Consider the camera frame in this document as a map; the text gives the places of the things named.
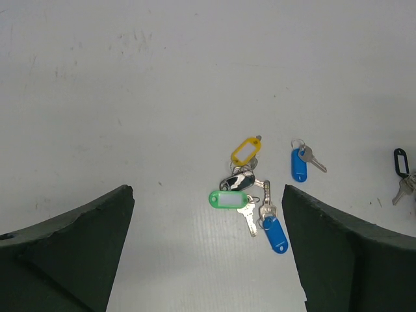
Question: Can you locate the silver key on upper blue tag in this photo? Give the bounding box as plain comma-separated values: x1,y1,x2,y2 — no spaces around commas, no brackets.
291,138,328,173

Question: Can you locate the silver keys far right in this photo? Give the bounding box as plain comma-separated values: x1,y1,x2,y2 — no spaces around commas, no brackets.
392,174,415,205

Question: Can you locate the blue key tag upper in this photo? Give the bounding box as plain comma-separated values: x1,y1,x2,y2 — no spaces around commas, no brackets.
291,148,307,183

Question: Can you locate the blue key tag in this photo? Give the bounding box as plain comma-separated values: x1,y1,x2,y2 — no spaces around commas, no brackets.
291,148,307,183
263,216,289,254

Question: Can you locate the black key tag far right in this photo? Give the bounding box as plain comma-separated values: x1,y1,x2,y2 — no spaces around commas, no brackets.
393,148,410,178

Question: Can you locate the green key tag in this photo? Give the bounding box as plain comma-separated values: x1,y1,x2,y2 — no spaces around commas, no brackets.
209,190,251,209

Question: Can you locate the black key tag with keys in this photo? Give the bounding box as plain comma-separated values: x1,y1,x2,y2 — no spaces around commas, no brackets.
219,166,264,192

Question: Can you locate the silver key on blue tag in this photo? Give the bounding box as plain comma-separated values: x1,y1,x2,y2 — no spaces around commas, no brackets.
258,180,278,229
291,138,328,173

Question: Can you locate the yellow key tag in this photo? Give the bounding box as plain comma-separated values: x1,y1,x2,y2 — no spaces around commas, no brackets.
231,136,262,166

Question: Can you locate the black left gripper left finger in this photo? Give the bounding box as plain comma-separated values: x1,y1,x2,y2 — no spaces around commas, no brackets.
1,185,135,311

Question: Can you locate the silver key on green tag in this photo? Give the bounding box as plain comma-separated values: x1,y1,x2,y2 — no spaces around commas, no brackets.
237,195,257,237

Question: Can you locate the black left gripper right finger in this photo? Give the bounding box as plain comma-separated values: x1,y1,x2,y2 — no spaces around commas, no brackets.
282,185,415,311

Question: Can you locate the silver key on lower blue tag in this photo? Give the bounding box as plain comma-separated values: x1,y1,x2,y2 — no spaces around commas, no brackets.
258,180,278,229

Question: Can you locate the blue key tag lower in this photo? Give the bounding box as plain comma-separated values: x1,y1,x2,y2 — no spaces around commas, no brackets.
263,216,289,254

